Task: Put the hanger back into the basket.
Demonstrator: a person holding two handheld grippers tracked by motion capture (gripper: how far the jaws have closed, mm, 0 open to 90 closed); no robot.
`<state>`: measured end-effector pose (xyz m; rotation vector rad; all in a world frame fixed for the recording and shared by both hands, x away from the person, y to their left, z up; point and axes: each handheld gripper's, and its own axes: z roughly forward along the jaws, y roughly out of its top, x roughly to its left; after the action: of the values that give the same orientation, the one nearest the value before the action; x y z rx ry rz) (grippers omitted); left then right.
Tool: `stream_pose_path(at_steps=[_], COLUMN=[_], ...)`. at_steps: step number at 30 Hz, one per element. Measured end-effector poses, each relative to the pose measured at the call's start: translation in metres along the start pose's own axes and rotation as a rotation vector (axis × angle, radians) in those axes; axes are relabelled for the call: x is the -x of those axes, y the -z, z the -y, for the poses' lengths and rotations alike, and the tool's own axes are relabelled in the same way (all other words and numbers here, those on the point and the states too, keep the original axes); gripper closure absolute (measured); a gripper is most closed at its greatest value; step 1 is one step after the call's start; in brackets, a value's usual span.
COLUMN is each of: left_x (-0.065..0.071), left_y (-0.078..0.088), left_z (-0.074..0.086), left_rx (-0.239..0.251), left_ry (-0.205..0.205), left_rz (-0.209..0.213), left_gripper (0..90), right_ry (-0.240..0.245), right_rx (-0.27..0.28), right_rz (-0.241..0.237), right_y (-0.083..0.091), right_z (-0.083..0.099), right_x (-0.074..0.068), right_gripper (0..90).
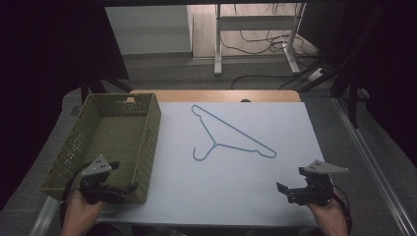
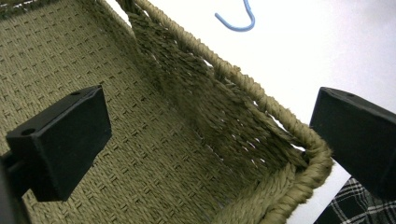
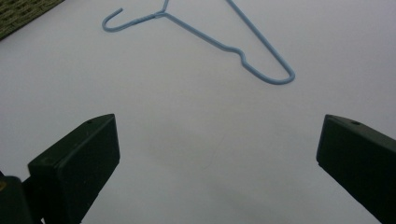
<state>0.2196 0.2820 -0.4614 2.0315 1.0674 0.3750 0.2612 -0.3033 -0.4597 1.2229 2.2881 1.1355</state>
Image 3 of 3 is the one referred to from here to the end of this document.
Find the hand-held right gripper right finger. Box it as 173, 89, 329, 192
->
316, 114, 396, 224

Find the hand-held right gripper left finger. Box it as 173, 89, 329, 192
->
22, 113, 121, 224

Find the blue wire clothes hanger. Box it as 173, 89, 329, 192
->
102, 0, 296, 86

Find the green woven mat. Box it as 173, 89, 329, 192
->
0, 0, 65, 41

